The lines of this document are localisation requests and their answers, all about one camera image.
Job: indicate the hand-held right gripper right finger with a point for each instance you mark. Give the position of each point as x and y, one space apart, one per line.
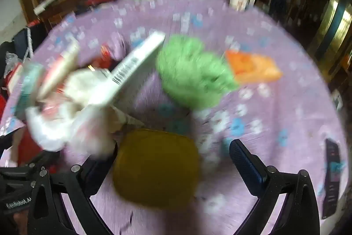
246 166

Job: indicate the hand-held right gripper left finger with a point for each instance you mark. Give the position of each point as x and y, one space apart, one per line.
95 174

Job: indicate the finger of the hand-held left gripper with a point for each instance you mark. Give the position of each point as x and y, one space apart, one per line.
19 175

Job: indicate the red plastic basket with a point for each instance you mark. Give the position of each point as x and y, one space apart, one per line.
29 141

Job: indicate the green plush cloth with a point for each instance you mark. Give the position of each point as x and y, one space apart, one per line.
192 72

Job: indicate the white box with barcode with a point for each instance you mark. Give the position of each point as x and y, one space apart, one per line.
132 72

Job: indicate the red tissue packet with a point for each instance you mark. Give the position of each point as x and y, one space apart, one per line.
100 63

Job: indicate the white fluffy cloth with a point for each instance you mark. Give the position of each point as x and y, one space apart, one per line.
79 119

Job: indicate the purple floral tablecloth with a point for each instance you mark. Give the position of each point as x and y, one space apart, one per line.
275 113

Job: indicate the black remote control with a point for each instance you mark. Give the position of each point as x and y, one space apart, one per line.
331 177

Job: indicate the teal and white packet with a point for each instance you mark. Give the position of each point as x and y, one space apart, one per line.
27 89

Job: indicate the orange packet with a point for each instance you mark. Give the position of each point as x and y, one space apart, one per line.
253 67

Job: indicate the pink and white packet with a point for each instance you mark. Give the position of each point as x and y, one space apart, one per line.
59 67

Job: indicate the clear plastic bag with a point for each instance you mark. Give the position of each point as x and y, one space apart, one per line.
11 61

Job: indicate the red and silver candy wrapper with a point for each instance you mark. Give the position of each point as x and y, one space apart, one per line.
106 51

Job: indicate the dark blue bag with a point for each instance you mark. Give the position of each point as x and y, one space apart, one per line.
30 39

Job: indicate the black and red tool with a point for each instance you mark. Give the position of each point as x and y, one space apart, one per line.
96 2

